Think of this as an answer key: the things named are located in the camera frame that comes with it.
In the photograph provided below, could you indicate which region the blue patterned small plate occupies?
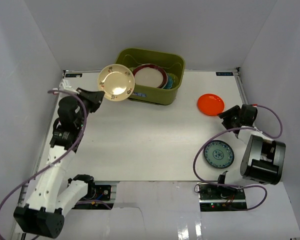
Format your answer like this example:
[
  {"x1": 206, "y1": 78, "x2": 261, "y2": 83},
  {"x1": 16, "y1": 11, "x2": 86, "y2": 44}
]
[{"x1": 203, "y1": 140, "x2": 235, "y2": 169}]

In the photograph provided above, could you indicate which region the teal scalloped plate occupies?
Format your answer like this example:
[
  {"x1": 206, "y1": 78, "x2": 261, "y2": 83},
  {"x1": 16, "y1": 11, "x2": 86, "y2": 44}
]
[{"x1": 163, "y1": 73, "x2": 180, "y2": 90}]

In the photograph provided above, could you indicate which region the cream plate with small flowers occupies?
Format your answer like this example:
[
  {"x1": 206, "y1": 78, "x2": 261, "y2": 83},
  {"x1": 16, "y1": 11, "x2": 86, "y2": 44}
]
[{"x1": 97, "y1": 64, "x2": 135, "y2": 102}]

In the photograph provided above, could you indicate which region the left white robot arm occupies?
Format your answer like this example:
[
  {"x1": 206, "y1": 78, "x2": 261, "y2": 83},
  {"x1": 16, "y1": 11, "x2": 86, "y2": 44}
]
[{"x1": 13, "y1": 88, "x2": 105, "y2": 239}]

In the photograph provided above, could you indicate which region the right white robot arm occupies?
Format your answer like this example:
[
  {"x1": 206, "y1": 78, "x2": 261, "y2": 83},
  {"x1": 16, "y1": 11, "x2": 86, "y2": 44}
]
[{"x1": 217, "y1": 104, "x2": 286, "y2": 185}]

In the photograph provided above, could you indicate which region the orange plastic plate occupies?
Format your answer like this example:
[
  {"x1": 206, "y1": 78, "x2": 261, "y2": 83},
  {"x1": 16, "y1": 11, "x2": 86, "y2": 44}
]
[{"x1": 197, "y1": 93, "x2": 225, "y2": 117}]

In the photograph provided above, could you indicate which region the dark red rimmed plate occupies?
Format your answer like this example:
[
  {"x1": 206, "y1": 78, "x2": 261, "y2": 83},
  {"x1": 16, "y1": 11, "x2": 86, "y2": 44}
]
[{"x1": 132, "y1": 63, "x2": 168, "y2": 89}]

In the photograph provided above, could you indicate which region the olive green plastic bin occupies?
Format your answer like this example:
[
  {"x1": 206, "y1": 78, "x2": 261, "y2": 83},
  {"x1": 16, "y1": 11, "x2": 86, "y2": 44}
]
[{"x1": 115, "y1": 48, "x2": 185, "y2": 106}]

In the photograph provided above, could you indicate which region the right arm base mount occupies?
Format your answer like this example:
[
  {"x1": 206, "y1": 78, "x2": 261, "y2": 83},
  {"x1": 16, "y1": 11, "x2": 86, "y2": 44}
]
[{"x1": 193, "y1": 182, "x2": 248, "y2": 212}]

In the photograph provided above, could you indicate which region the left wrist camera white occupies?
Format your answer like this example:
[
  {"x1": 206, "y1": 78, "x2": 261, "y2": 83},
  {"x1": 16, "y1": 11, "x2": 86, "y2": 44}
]
[{"x1": 58, "y1": 79, "x2": 74, "y2": 92}]

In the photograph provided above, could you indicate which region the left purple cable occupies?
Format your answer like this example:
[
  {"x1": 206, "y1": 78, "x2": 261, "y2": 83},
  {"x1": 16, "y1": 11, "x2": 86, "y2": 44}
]
[{"x1": 0, "y1": 88, "x2": 113, "y2": 238}]

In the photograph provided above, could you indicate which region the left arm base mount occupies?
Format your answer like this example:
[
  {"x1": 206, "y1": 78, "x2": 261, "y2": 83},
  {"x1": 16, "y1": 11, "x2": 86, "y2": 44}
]
[{"x1": 72, "y1": 184, "x2": 114, "y2": 210}]

